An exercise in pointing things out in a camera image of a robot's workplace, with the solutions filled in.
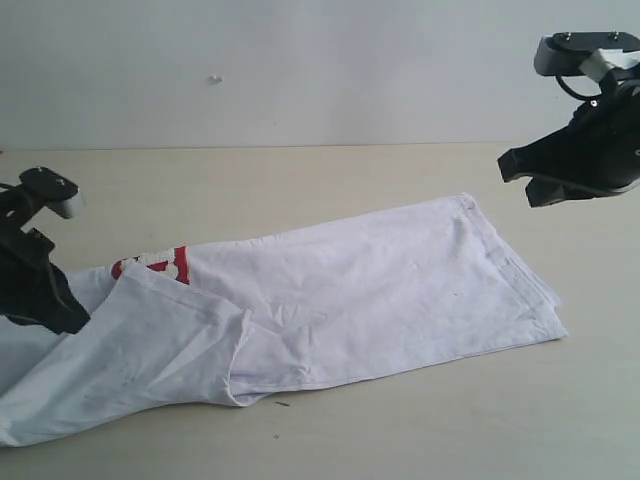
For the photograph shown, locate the white t-shirt red lettering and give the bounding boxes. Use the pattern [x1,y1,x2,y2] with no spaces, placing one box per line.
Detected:
[1,194,566,447]

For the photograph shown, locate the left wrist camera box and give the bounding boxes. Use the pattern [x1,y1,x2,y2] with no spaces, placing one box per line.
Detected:
[19,166,85,219]

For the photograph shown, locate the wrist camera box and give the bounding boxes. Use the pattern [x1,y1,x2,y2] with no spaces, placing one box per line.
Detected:
[533,31,639,82]
[19,166,85,219]

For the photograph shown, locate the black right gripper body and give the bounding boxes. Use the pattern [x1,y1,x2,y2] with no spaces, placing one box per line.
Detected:
[564,69,639,195]

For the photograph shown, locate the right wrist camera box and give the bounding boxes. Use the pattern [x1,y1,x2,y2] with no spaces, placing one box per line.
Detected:
[533,31,639,82]

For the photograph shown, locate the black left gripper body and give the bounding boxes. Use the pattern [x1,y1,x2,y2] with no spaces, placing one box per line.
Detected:
[1,183,55,320]

